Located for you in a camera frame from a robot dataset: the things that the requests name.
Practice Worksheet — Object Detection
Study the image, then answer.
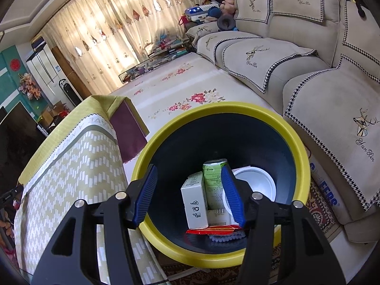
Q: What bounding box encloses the black television screen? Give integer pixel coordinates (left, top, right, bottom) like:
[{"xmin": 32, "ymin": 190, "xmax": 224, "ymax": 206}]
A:
[{"xmin": 0, "ymin": 102, "xmax": 46, "ymax": 194}]

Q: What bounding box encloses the green white bottle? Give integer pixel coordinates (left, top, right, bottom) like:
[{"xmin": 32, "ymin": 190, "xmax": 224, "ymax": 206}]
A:
[{"xmin": 203, "ymin": 159, "xmax": 227, "ymax": 210}]

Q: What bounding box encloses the yellow green patterned tablecloth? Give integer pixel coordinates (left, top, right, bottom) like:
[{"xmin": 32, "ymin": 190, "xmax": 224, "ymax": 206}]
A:
[{"xmin": 15, "ymin": 95, "xmax": 167, "ymax": 284}]

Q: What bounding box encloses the red snack wrapper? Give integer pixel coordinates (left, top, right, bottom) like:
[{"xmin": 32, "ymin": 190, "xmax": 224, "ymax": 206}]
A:
[{"xmin": 186, "ymin": 224, "xmax": 242, "ymax": 236}]

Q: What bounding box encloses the yellow rimmed dark trash bin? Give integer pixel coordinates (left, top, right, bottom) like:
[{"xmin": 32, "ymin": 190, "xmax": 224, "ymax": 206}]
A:
[{"xmin": 131, "ymin": 102, "xmax": 310, "ymax": 268}]

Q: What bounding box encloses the white foam bowl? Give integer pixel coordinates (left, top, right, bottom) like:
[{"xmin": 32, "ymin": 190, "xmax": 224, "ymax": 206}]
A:
[{"xmin": 232, "ymin": 166, "xmax": 276, "ymax": 201}]

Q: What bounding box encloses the white floral floor rug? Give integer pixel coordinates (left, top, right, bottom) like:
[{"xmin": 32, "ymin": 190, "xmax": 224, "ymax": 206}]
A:
[{"xmin": 109, "ymin": 51, "xmax": 286, "ymax": 173}]

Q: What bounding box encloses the beige sectional sofa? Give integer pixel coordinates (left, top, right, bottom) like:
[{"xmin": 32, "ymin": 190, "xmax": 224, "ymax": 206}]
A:
[{"xmin": 187, "ymin": 0, "xmax": 379, "ymax": 243}]

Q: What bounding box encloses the cream patterned curtain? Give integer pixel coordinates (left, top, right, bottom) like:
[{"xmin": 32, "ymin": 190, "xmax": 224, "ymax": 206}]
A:
[{"xmin": 41, "ymin": 0, "xmax": 202, "ymax": 95}]

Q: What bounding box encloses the green white carton box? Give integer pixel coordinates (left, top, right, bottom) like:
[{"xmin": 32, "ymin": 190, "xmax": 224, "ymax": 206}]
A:
[{"xmin": 180, "ymin": 171, "xmax": 209, "ymax": 230}]

